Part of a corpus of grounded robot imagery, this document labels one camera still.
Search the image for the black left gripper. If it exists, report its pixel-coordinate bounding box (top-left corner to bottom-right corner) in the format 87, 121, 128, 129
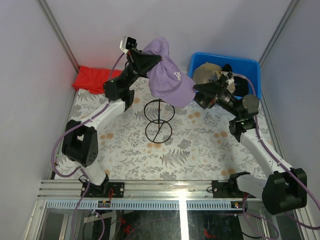
117, 47, 160, 92

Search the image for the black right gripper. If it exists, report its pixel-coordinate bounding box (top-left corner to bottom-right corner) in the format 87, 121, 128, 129
188, 76, 242, 119

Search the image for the purple baseball cap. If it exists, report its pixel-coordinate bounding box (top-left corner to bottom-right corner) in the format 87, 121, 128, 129
142, 37, 196, 108

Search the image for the black baseball cap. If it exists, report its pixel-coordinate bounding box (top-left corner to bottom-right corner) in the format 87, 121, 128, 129
218, 63, 249, 97

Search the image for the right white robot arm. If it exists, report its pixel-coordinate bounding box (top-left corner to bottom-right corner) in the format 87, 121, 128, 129
194, 72, 307, 215

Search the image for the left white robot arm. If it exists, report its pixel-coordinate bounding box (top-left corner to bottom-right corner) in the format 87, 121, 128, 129
61, 48, 162, 198

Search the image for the beige baseball cap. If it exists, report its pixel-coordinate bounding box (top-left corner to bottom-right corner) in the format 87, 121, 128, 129
192, 62, 222, 84

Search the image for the blue plastic bin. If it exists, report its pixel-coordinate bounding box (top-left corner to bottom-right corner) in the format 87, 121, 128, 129
187, 52, 262, 99

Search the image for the red folded cloth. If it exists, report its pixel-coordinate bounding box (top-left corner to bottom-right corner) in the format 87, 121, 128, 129
72, 65, 122, 94

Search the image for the floral patterned table mat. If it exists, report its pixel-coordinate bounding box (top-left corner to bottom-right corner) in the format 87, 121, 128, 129
53, 71, 276, 181

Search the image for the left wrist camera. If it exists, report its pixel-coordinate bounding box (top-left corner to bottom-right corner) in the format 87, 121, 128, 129
119, 36, 137, 54

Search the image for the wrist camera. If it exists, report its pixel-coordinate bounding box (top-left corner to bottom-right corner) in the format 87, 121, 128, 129
223, 71, 234, 86
119, 36, 137, 54

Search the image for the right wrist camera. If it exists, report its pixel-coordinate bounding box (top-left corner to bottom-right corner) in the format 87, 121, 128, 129
223, 71, 234, 86

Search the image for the black wire hat stand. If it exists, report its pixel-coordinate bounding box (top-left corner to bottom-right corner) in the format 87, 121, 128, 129
143, 98, 176, 144

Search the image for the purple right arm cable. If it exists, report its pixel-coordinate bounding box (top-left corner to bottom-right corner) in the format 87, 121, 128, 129
232, 72, 320, 238

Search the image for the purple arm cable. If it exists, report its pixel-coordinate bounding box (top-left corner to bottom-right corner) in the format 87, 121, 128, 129
232, 72, 320, 238
50, 51, 128, 240

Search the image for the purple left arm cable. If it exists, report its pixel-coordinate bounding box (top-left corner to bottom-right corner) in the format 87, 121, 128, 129
50, 51, 128, 240

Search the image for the aluminium mounting rail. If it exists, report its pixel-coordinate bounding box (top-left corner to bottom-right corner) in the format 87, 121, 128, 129
37, 179, 245, 201

